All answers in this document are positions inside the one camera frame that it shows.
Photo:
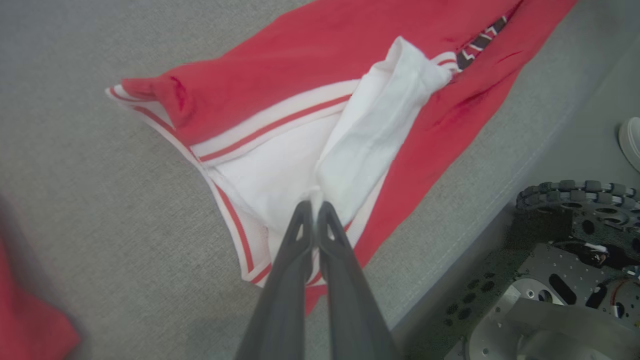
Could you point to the black omni wheel with rollers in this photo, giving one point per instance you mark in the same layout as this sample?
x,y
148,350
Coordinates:
x,y
575,192

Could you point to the red basketball jersey garment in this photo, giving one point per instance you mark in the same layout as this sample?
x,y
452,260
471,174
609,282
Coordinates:
x,y
310,55

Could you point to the white shoe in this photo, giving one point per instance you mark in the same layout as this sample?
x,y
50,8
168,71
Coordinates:
x,y
632,142

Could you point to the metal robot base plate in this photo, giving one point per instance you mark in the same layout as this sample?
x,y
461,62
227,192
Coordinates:
x,y
550,320

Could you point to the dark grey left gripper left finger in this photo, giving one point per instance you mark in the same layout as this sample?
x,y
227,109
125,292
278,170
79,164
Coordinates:
x,y
282,300

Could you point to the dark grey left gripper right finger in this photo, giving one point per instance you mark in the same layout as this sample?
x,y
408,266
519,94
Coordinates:
x,y
350,310

